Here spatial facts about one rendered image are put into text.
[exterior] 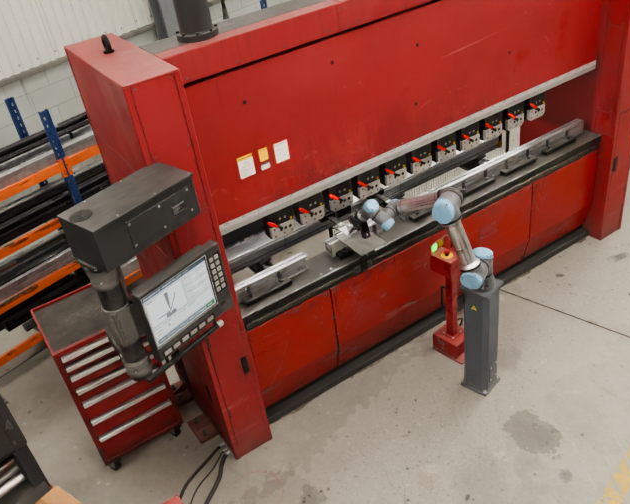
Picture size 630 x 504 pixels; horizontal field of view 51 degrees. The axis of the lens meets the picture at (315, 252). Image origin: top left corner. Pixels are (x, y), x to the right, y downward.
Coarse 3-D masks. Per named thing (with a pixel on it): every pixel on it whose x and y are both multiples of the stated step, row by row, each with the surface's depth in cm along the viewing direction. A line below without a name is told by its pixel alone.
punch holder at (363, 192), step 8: (376, 168) 384; (360, 176) 380; (368, 176) 384; (376, 176) 387; (352, 184) 389; (368, 184) 386; (376, 184) 389; (352, 192) 393; (360, 192) 385; (368, 192) 388; (376, 192) 392
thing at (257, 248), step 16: (480, 144) 468; (496, 144) 478; (448, 160) 457; (464, 160) 466; (416, 176) 445; (432, 176) 454; (384, 192) 435; (400, 192) 443; (352, 208) 425; (320, 224) 415; (256, 240) 402; (272, 240) 400; (288, 240) 406; (240, 256) 391; (256, 256) 398
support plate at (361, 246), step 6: (342, 234) 393; (360, 234) 390; (372, 234) 388; (342, 240) 387; (348, 240) 386; (354, 240) 386; (360, 240) 385; (366, 240) 384; (372, 240) 383; (378, 240) 382; (348, 246) 382; (354, 246) 381; (360, 246) 380; (366, 246) 379; (372, 246) 378; (378, 246) 378; (360, 252) 375; (366, 252) 374
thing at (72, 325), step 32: (64, 320) 362; (96, 320) 358; (64, 352) 339; (96, 352) 350; (96, 384) 357; (128, 384) 368; (160, 384) 383; (96, 416) 367; (128, 416) 380; (160, 416) 393; (128, 448) 390
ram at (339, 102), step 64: (448, 0) 362; (512, 0) 389; (576, 0) 420; (256, 64) 314; (320, 64) 334; (384, 64) 356; (448, 64) 382; (512, 64) 412; (576, 64) 446; (256, 128) 329; (320, 128) 350; (384, 128) 375; (256, 192) 345
